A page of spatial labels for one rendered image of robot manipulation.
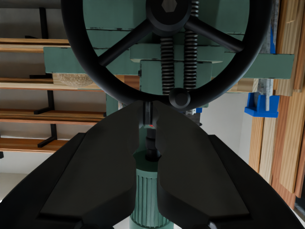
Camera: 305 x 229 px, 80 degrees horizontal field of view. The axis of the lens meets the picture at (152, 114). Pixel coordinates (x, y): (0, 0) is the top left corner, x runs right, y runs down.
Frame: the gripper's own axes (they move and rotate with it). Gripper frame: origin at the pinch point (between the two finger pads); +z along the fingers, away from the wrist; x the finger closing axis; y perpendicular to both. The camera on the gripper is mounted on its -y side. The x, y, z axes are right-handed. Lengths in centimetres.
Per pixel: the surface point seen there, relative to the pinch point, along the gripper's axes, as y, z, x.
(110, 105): 33, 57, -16
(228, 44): -0.6, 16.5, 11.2
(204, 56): 3.1, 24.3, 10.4
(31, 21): 29, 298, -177
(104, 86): 4.9, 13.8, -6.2
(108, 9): -3.5, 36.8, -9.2
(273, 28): 7, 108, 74
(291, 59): 5.6, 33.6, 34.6
